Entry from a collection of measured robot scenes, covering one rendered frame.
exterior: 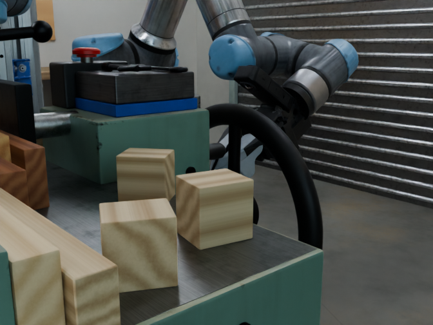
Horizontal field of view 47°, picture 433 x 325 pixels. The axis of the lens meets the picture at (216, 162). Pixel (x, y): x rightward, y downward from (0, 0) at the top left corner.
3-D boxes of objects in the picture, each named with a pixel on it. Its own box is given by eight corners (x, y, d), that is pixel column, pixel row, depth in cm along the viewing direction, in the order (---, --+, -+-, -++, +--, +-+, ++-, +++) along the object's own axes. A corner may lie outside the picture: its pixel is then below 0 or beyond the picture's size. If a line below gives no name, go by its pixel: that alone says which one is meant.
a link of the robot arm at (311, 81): (321, 69, 84) (285, 67, 90) (306, 84, 82) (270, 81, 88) (333, 106, 87) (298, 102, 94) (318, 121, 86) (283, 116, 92)
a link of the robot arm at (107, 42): (63, 92, 115) (58, 32, 112) (110, 88, 125) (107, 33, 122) (93, 96, 107) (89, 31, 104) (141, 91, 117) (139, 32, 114)
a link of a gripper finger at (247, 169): (238, 198, 77) (274, 160, 81) (223, 169, 74) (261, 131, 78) (224, 193, 79) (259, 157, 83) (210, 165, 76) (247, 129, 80)
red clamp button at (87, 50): (105, 57, 54) (105, 47, 54) (80, 57, 52) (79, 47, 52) (93, 56, 57) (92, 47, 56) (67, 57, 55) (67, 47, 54)
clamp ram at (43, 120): (100, 172, 49) (94, 80, 47) (24, 186, 44) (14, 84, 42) (62, 157, 56) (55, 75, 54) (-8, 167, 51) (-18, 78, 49)
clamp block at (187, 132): (213, 189, 55) (212, 109, 53) (104, 216, 47) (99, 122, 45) (142, 165, 66) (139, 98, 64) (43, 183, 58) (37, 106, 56)
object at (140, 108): (198, 109, 54) (197, 57, 52) (106, 118, 47) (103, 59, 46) (134, 98, 63) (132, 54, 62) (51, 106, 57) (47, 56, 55)
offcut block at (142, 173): (117, 204, 41) (115, 155, 40) (131, 192, 44) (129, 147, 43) (165, 206, 40) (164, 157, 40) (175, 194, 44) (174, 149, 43)
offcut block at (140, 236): (102, 267, 29) (98, 202, 28) (168, 260, 30) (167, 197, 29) (104, 295, 26) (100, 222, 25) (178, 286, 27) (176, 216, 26)
